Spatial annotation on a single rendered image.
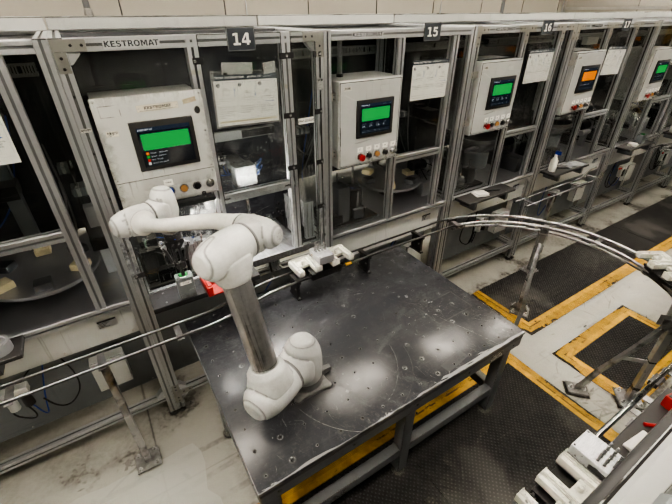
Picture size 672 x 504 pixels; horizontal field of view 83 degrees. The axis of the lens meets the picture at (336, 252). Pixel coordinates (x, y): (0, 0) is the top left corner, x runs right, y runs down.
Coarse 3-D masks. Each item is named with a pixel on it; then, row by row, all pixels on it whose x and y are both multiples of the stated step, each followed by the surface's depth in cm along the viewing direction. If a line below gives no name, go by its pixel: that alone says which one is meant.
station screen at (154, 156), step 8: (144, 128) 154; (152, 128) 156; (160, 128) 157; (168, 128) 159; (176, 128) 161; (184, 128) 162; (184, 144) 165; (192, 144) 167; (144, 152) 158; (152, 152) 160; (160, 152) 162; (168, 152) 163; (176, 152) 165; (184, 152) 167; (192, 152) 169; (144, 160) 160; (152, 160) 161; (160, 160) 163; (168, 160) 165; (176, 160) 166; (184, 160) 168
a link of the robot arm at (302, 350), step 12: (300, 336) 160; (312, 336) 161; (288, 348) 157; (300, 348) 155; (312, 348) 157; (288, 360) 155; (300, 360) 155; (312, 360) 157; (300, 372) 153; (312, 372) 159; (312, 384) 165
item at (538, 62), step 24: (480, 48) 239; (504, 48) 250; (528, 48) 262; (552, 48) 274; (528, 72) 272; (528, 96) 285; (528, 120) 299; (480, 144) 281; (480, 168) 293; (528, 168) 330; (456, 192) 291
